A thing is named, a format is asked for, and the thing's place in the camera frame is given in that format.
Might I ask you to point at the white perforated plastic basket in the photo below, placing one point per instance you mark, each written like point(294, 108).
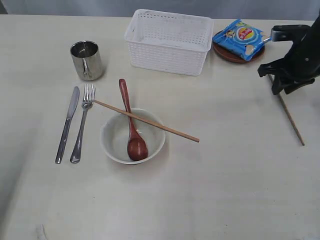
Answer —
point(169, 42)

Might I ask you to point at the brown wooden chopstick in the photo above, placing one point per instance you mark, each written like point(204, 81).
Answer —
point(290, 118)
point(152, 123)

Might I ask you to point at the brown wooden spoon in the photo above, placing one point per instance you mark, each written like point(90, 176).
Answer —
point(136, 146)

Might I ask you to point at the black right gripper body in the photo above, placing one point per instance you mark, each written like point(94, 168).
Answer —
point(298, 68)

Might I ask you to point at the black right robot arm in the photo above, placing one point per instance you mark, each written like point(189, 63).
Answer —
point(312, 32)

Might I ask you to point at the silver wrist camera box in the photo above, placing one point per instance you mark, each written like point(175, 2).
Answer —
point(283, 33)

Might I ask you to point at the silver metal fork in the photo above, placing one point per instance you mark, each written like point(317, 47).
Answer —
point(87, 103)

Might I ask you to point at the brown round plate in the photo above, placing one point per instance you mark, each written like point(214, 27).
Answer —
point(231, 57)

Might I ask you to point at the silver metal cup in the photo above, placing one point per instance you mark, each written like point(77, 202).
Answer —
point(87, 60)

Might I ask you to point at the blue chips bag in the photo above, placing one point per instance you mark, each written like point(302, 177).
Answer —
point(242, 39)

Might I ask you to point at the silver table knife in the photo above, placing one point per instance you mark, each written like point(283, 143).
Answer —
point(70, 113)

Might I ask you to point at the grey ceramic bowl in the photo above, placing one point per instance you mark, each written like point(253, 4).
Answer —
point(114, 135)

